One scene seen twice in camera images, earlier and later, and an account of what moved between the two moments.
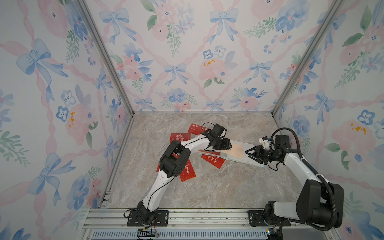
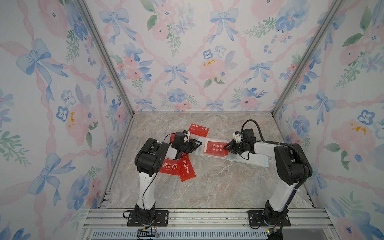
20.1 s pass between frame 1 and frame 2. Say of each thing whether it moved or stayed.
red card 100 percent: stayed
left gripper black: moved
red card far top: stayed
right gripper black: moved
